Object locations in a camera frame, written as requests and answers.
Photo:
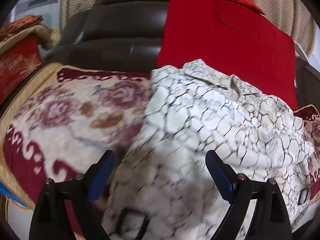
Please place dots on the red gift box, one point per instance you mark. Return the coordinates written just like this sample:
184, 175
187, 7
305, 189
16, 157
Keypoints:
18, 62

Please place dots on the white black-patterned coat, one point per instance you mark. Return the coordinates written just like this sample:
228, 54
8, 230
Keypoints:
193, 110

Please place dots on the red blanket on sofa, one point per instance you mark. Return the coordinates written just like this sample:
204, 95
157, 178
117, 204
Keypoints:
233, 40

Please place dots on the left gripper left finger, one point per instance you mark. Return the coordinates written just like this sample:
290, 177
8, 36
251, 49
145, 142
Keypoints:
50, 219

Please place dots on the orange black patterned cloth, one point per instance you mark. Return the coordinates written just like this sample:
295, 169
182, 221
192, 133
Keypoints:
17, 26

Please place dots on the floral red beige blanket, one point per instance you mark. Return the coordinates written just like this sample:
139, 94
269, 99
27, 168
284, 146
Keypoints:
66, 119

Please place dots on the dark brown leather sofa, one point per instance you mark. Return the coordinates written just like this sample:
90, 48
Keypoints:
114, 35

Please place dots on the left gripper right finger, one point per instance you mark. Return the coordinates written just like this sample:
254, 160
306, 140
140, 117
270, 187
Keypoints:
270, 219

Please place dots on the blue yellow water bottle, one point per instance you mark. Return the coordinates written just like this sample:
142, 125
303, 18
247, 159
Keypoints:
6, 192

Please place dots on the silver floral refrigerator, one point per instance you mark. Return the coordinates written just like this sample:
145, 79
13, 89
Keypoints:
50, 10

